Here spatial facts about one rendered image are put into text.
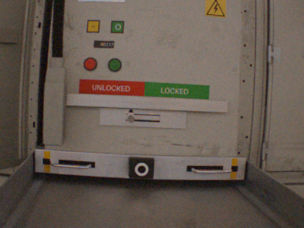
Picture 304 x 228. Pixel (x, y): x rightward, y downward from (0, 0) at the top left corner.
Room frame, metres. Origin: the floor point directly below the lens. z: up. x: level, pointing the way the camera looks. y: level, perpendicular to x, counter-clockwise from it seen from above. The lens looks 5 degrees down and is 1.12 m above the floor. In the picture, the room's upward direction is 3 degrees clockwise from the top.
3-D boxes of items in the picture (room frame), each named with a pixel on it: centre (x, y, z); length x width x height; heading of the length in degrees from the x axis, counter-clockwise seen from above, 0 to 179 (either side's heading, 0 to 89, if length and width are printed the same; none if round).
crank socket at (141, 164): (1.10, 0.02, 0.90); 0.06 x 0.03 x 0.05; 95
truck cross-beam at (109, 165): (1.14, 0.02, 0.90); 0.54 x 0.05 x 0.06; 95
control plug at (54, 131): (1.04, 0.22, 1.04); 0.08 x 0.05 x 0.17; 5
